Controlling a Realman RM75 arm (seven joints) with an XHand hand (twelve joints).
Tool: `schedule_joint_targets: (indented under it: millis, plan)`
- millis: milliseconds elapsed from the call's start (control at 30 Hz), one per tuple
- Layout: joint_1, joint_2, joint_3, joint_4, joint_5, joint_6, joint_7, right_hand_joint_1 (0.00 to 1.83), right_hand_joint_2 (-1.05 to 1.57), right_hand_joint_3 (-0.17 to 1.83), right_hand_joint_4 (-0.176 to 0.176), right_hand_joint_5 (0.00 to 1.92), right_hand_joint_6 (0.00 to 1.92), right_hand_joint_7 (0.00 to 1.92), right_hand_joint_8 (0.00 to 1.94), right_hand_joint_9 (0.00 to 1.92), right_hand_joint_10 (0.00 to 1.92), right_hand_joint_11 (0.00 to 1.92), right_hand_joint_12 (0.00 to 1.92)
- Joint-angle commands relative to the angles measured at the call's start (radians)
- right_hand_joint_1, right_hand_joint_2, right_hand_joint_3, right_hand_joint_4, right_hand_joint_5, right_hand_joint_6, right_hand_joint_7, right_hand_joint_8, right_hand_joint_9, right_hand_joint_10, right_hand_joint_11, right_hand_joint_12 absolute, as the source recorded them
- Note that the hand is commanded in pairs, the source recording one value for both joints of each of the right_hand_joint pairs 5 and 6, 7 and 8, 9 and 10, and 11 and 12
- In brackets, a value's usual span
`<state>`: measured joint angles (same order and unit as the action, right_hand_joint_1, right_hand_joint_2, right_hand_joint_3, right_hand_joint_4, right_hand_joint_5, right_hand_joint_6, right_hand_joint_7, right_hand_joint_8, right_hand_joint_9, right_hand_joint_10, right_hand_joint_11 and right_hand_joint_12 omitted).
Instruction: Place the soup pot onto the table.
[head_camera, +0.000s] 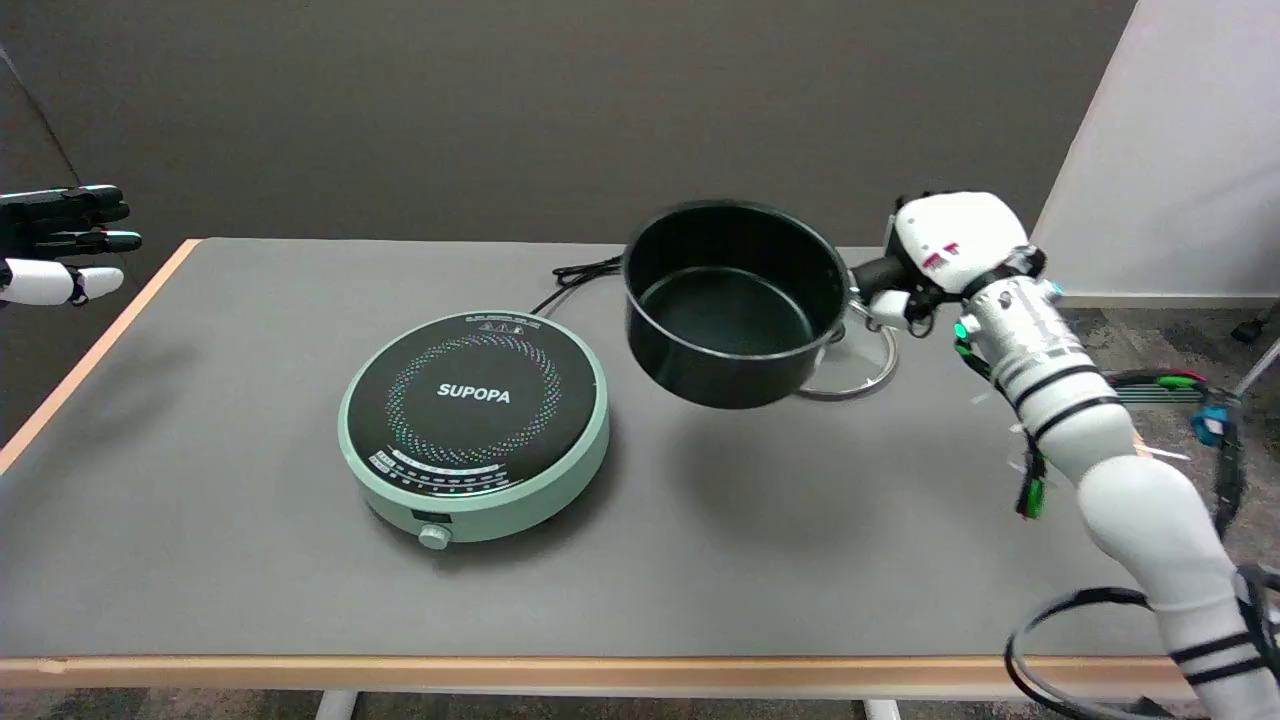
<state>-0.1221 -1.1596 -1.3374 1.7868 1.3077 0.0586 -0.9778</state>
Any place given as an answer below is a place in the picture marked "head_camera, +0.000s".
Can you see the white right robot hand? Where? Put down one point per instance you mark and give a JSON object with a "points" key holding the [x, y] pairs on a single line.
{"points": [[955, 240]]}

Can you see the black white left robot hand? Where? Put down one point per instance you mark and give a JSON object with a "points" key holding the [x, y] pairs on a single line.
{"points": [[45, 282]]}

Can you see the black soup pot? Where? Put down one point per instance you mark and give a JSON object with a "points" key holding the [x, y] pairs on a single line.
{"points": [[735, 310]]}

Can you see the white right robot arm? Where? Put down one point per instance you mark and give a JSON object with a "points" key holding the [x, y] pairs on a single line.
{"points": [[1130, 480]]}

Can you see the glass pot lid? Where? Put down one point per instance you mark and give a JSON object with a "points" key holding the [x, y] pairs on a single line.
{"points": [[858, 365]]}

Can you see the floor vent grille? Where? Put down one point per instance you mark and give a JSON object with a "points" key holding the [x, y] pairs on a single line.
{"points": [[1150, 393]]}

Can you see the chair leg with caster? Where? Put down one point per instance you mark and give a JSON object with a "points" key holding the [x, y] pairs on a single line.
{"points": [[1258, 365], [1255, 325]]}

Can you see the green induction cooker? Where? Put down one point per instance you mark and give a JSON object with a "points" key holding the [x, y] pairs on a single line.
{"points": [[473, 425]]}

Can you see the white table leg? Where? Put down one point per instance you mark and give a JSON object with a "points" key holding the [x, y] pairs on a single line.
{"points": [[335, 705], [882, 709]]}

